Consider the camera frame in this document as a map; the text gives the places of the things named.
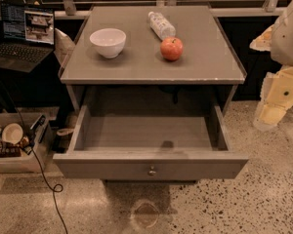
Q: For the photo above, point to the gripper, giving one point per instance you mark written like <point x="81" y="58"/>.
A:
<point x="288" y="39"/>

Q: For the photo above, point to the grey top drawer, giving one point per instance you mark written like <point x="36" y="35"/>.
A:
<point x="114" y="146"/>

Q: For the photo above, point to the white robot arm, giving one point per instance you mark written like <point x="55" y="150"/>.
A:
<point x="278" y="38"/>

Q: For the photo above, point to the grey drawer cabinet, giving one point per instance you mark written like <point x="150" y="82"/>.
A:
<point x="207" y="59"/>

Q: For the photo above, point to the red apple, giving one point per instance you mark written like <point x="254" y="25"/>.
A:
<point x="171" y="48"/>

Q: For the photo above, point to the clear plastic water bottle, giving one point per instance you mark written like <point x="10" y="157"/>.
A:
<point x="161" y="26"/>

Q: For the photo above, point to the metal window railing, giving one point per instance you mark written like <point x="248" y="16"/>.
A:
<point x="159" y="4"/>

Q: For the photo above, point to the white ceramic bowl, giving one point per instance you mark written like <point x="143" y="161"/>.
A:
<point x="108" y="42"/>

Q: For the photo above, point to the white bag beside cabinet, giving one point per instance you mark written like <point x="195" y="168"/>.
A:
<point x="63" y="45"/>

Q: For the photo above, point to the black open laptop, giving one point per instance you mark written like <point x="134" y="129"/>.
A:
<point x="28" y="36"/>

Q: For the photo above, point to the clear plastic storage bin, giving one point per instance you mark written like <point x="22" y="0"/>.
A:
<point x="35" y="125"/>

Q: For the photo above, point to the white bowl in bin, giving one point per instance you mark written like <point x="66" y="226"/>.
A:
<point x="12" y="133"/>

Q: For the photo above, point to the brown snack packet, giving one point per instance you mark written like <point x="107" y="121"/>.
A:
<point x="9" y="150"/>

